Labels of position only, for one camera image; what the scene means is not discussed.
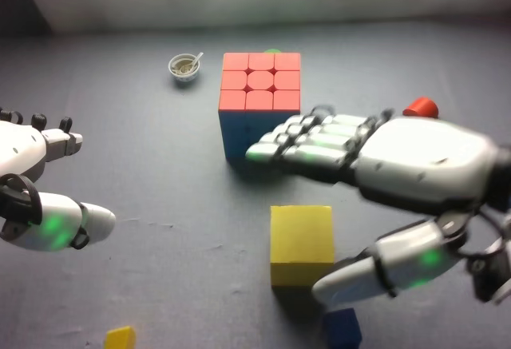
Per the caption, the small white spoon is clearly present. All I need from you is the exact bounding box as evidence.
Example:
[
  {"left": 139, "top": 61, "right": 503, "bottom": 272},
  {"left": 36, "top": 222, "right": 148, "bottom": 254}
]
[{"left": 181, "top": 51, "right": 204, "bottom": 71}]

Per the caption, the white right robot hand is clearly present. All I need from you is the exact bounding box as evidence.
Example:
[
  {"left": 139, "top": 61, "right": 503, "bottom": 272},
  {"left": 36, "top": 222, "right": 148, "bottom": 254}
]
[{"left": 245, "top": 105, "right": 500, "bottom": 310}]

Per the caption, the small white bowl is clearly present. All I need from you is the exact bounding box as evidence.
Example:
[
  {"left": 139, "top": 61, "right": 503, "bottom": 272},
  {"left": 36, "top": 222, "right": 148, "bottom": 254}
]
[{"left": 168, "top": 53, "right": 202, "bottom": 86}]

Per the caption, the grey table cloth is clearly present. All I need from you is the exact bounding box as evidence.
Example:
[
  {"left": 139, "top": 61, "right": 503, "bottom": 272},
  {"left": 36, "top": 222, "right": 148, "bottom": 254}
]
[{"left": 0, "top": 17, "right": 511, "bottom": 349}]

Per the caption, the small blue cube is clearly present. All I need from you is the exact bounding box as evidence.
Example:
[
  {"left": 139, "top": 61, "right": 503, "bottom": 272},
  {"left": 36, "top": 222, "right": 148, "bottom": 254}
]
[{"left": 322, "top": 307, "right": 363, "bottom": 349}]

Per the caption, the red half-cylinder block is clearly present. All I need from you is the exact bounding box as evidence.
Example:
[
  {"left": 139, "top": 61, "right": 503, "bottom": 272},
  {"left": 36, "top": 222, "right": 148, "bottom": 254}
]
[{"left": 402, "top": 97, "right": 440, "bottom": 120}]

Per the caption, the large yellow block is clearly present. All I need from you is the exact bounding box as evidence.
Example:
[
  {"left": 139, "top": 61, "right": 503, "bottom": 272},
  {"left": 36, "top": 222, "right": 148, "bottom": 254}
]
[{"left": 270, "top": 204, "right": 335, "bottom": 288}]

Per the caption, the small yellow wedge block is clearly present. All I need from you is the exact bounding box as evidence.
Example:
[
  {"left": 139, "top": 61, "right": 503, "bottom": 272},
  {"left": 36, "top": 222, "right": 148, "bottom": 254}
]
[{"left": 104, "top": 325, "right": 137, "bottom": 349}]

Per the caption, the Rubik's cube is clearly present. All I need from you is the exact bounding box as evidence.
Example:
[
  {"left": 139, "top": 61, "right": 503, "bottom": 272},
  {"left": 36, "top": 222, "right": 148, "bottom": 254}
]
[{"left": 217, "top": 52, "right": 302, "bottom": 162}]

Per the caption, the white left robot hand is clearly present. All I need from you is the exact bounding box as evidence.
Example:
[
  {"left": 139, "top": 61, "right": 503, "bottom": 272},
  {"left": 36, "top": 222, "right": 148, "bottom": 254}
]
[{"left": 0, "top": 107, "right": 117, "bottom": 252}]

